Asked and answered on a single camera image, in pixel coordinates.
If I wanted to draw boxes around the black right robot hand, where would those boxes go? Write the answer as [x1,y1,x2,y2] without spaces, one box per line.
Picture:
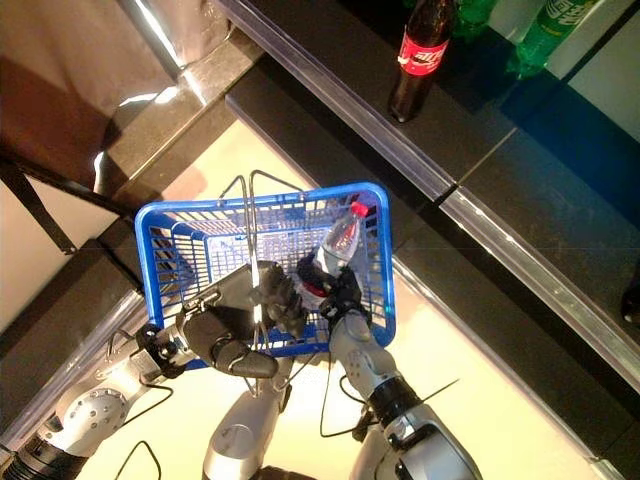
[295,257,372,326]

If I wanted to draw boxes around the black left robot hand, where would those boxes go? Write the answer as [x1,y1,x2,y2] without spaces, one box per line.
[177,259,307,380]

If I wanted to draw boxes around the clear water bottle red cap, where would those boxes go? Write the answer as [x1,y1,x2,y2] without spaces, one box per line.
[299,201,377,306]

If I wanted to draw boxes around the blue plastic shopping basket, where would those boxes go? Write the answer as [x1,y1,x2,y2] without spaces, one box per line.
[133,169,397,399]

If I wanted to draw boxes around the black shelf base plinth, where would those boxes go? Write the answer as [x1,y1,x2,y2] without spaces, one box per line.
[224,54,640,480]

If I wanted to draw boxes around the silver right robot leg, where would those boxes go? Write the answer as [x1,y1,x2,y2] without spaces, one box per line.
[348,422,396,480]

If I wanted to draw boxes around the black low display cabinet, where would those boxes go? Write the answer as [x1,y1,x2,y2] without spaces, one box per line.
[0,234,147,441]

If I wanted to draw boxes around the glossy dark stone ledge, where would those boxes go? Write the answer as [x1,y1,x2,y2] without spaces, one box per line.
[94,29,266,201]

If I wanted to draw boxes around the Coca-Cola bottle red label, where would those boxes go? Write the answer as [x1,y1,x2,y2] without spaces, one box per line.
[388,0,456,124]

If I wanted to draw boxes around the green Sprite bottle yellow cap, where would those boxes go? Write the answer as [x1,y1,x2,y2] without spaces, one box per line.
[452,0,501,41]
[504,0,601,79]

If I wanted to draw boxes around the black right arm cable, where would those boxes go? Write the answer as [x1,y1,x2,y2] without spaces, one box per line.
[318,349,461,440]

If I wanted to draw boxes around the black bracket bar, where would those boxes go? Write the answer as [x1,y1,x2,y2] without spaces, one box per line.
[0,159,79,256]

